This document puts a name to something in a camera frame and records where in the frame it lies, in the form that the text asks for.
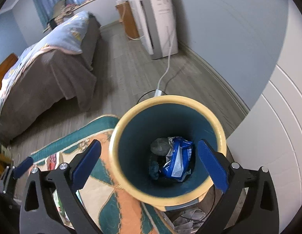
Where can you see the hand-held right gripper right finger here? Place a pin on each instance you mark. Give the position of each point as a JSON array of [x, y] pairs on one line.
[[211, 165]]

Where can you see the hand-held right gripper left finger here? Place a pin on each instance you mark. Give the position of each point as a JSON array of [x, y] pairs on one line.
[[85, 165]]

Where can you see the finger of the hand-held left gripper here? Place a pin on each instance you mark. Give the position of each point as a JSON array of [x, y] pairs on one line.
[[23, 167]]

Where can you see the blue snack packet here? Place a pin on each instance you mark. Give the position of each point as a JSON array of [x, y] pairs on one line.
[[177, 160]]

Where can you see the yellow rimmed teal bin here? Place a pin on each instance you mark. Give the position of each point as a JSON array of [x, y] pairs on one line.
[[131, 131]]

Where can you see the wooden side furniture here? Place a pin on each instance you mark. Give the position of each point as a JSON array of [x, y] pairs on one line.
[[1, 160]]

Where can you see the red snack wrapper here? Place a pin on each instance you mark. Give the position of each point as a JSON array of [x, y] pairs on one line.
[[52, 162]]

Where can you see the teal and orange printed cushion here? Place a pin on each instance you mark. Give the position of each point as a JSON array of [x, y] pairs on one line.
[[104, 199]]

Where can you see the crumpled clear plastic bag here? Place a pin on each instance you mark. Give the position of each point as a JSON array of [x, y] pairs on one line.
[[160, 146]]

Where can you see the dark teal crumpled wrapper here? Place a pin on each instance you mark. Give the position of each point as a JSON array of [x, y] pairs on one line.
[[154, 169]]

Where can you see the crumpled newspaper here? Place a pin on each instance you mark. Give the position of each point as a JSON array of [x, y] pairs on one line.
[[187, 220]]

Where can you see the white panelled wardrobe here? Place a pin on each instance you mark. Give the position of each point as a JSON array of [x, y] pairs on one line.
[[275, 139]]

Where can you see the bed with grey bedspread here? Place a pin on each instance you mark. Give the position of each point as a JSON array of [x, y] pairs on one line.
[[43, 78]]

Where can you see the wooden bed headboard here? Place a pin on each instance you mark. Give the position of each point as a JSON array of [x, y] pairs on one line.
[[4, 68]]

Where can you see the blue patterned quilt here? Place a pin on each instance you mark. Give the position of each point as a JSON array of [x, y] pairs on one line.
[[55, 34]]

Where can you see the wooden cabinet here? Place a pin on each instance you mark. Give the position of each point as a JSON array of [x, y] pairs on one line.
[[131, 22]]

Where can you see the pile of clothes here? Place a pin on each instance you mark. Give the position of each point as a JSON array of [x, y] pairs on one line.
[[65, 9]]

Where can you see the white air purifier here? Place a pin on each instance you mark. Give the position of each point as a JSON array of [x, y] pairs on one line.
[[160, 17]]

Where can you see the blue curtain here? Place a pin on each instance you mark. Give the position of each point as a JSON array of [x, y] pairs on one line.
[[48, 0]]

